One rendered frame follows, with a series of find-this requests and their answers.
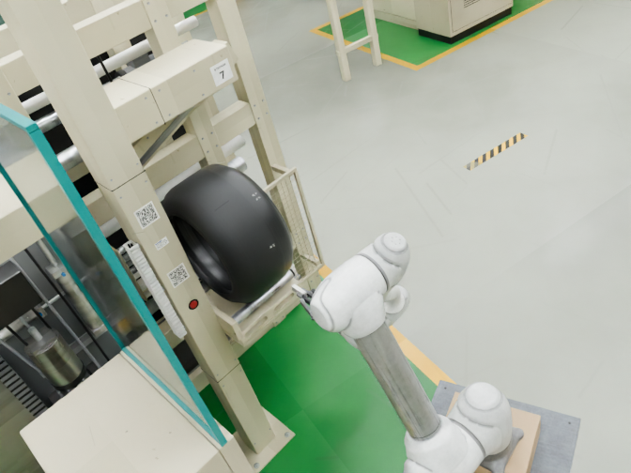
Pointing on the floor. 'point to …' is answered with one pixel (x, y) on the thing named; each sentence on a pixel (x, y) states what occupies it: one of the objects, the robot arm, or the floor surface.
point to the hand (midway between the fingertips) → (299, 291)
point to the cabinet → (457, 17)
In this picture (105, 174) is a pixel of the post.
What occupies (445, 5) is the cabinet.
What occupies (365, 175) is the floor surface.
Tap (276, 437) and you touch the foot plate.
